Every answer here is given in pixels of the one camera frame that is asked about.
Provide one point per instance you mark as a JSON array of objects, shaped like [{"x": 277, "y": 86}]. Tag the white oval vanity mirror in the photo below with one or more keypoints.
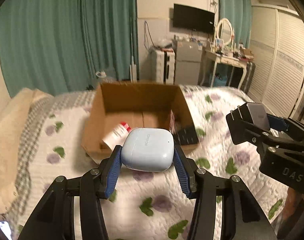
[{"x": 224, "y": 31}]

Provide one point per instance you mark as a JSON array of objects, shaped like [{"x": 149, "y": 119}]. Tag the clear water jug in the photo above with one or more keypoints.
[{"x": 105, "y": 78}]

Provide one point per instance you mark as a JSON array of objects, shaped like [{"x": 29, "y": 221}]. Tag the person's right forearm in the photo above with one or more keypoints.
[{"x": 295, "y": 210}]

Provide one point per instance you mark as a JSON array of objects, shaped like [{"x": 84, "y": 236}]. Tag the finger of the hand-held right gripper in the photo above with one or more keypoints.
[
  {"x": 276, "y": 123},
  {"x": 246, "y": 135}
]

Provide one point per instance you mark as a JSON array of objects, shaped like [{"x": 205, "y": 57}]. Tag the cardboard box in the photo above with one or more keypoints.
[{"x": 139, "y": 97}]

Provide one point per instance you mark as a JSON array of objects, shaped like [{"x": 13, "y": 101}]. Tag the smartphone with lit screen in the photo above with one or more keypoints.
[{"x": 4, "y": 230}]

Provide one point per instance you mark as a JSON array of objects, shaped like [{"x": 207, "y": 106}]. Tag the black remote control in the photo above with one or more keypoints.
[{"x": 186, "y": 135}]

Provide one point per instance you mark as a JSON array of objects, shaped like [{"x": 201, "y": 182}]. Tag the white dressing table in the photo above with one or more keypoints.
[{"x": 226, "y": 60}]

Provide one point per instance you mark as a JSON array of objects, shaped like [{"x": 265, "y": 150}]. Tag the white bottle with red cap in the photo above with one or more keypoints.
[{"x": 115, "y": 135}]

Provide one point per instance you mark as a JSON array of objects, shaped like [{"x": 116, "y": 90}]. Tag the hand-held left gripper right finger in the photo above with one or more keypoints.
[{"x": 183, "y": 172}]

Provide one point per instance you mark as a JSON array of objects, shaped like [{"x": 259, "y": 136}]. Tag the clear plastic bag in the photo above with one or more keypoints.
[{"x": 164, "y": 44}]

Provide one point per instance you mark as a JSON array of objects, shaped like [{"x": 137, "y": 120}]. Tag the silver small fridge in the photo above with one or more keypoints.
[{"x": 188, "y": 62}]

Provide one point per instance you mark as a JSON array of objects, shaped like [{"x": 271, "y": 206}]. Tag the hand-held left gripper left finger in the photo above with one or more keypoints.
[{"x": 113, "y": 170}]

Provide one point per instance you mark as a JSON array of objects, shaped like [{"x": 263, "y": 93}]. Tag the green curtain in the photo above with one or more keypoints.
[
  {"x": 42, "y": 37},
  {"x": 109, "y": 30},
  {"x": 233, "y": 5}
]

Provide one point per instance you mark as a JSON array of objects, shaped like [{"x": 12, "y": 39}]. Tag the white louvered wardrobe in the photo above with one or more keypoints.
[{"x": 279, "y": 62}]

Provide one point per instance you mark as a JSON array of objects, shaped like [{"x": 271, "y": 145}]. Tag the floral quilted bedspread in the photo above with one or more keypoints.
[{"x": 67, "y": 180}]

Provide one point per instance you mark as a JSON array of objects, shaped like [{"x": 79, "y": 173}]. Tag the light blue earbuds case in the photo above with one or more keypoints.
[{"x": 148, "y": 150}]

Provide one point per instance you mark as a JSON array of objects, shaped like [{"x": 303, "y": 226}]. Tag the brown checkered suitcase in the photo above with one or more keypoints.
[{"x": 249, "y": 77}]

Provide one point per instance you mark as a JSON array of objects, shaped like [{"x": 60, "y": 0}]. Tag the white suitcase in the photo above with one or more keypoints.
[{"x": 159, "y": 67}]

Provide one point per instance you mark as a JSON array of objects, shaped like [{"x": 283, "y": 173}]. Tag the cream puffy jacket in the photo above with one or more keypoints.
[{"x": 9, "y": 142}]

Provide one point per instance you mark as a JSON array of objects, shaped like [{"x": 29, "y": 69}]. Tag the white mop pole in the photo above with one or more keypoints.
[{"x": 132, "y": 50}]

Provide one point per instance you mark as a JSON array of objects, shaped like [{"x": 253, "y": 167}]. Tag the pink snack packet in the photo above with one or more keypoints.
[{"x": 172, "y": 120}]

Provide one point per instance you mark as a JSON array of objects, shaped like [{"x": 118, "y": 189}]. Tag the black wall television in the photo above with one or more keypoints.
[{"x": 193, "y": 17}]

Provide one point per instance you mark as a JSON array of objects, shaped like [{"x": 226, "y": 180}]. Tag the blue bin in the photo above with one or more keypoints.
[{"x": 220, "y": 80}]

